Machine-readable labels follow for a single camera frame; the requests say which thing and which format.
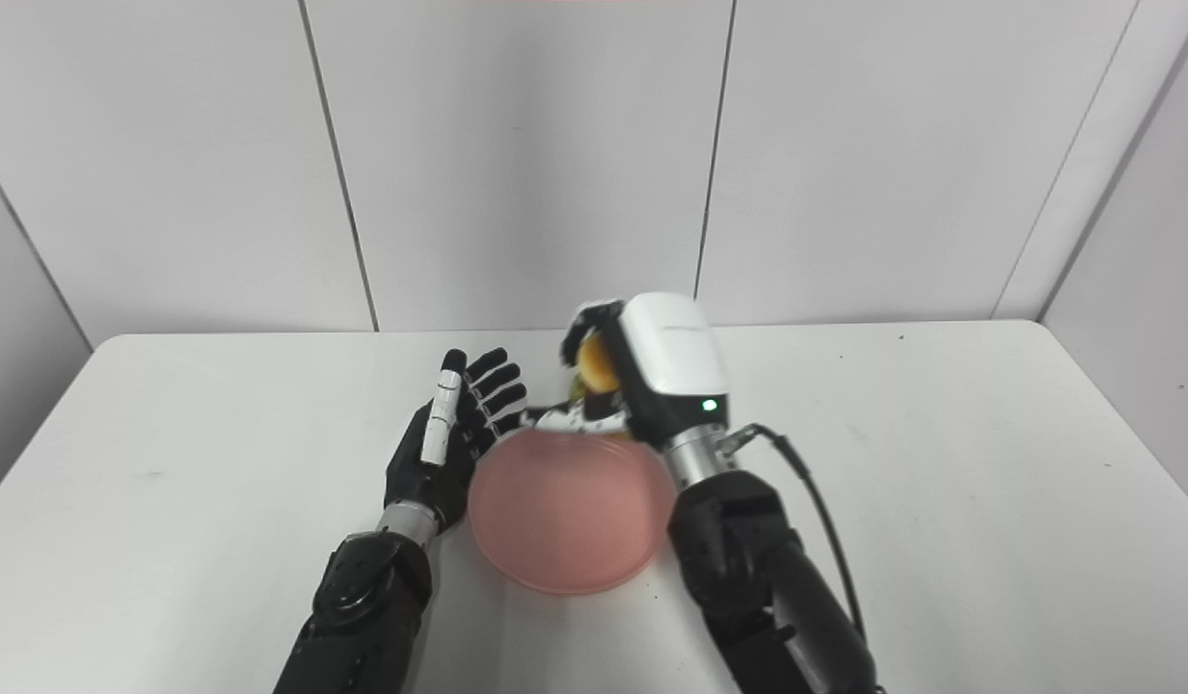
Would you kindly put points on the toy hamburger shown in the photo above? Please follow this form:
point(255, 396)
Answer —
point(596, 368)

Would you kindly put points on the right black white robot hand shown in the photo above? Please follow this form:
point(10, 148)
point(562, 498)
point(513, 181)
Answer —
point(666, 371)

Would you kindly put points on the pink round plate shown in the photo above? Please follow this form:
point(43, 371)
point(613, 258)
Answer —
point(570, 509)

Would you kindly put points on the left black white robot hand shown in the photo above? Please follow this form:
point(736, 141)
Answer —
point(435, 453)

